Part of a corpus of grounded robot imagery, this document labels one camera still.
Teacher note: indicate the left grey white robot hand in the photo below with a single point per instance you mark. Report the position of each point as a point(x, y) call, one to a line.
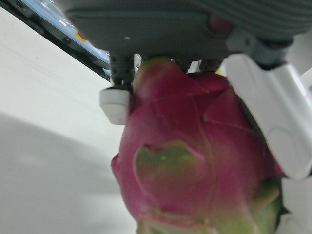
point(158, 29)

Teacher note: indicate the red dragon fruit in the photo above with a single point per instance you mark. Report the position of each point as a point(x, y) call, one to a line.
point(182, 122)

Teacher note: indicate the teach pendant with screen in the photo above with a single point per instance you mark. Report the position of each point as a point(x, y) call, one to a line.
point(70, 31)

